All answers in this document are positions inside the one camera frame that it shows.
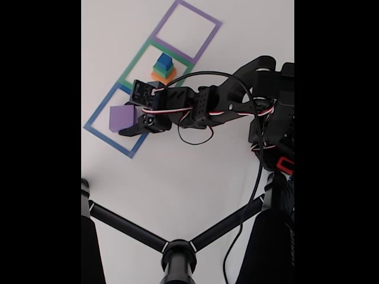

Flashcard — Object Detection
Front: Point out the purple cube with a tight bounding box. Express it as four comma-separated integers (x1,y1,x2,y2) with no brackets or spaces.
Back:
109,105,137,133

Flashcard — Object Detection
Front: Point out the orange cube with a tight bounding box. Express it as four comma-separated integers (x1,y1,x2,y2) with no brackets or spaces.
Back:
150,67,178,85

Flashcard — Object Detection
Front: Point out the green cube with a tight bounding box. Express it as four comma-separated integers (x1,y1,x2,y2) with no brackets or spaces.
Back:
152,62,175,78

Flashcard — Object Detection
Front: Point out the small blue cube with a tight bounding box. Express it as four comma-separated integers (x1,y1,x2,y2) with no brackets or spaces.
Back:
156,52,174,69

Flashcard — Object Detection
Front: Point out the blue tape square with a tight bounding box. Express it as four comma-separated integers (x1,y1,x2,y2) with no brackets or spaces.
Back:
83,82,163,159

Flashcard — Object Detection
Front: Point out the green tape square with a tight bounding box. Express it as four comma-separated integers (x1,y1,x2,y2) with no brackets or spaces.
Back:
117,37,195,111

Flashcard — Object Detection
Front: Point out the purple tape square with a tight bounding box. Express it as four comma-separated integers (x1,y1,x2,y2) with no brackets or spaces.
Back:
150,0,223,64

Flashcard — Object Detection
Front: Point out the red clamp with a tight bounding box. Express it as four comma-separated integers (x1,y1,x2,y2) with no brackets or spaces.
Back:
275,156,295,175

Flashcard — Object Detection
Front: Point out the black tripod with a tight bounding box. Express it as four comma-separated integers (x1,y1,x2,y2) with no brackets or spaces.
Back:
81,173,295,284

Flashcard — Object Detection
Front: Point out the red white servo cable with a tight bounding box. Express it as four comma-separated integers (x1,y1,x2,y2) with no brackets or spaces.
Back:
141,87,275,146
250,141,278,153

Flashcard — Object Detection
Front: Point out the gripper camera board, blue mount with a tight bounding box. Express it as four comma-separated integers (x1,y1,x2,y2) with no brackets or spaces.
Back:
129,79,166,110

